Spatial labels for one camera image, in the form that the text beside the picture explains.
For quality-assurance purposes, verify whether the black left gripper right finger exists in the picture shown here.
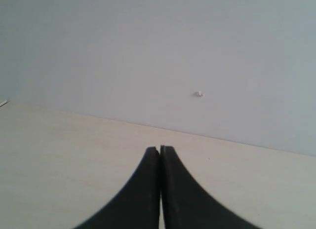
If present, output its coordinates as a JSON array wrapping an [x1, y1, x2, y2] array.
[[160, 146, 258, 229]]

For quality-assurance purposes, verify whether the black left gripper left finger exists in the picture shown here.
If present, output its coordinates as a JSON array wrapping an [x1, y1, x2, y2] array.
[[76, 147, 160, 229]]

